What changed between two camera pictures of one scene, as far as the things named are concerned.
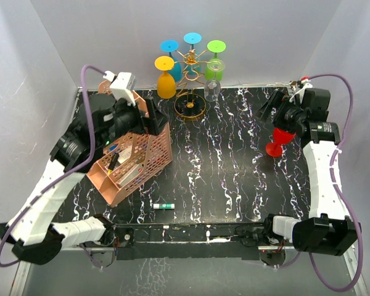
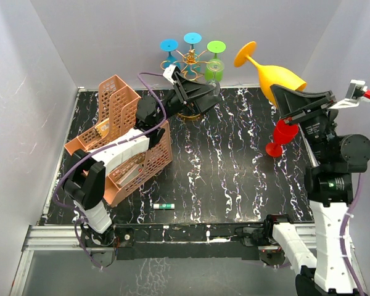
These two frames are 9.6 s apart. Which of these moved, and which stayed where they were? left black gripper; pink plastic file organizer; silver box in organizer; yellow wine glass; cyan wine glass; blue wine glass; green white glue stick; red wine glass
Moved: left black gripper; yellow wine glass
Stayed: green white glue stick; blue wine glass; red wine glass; pink plastic file organizer; silver box in organizer; cyan wine glass
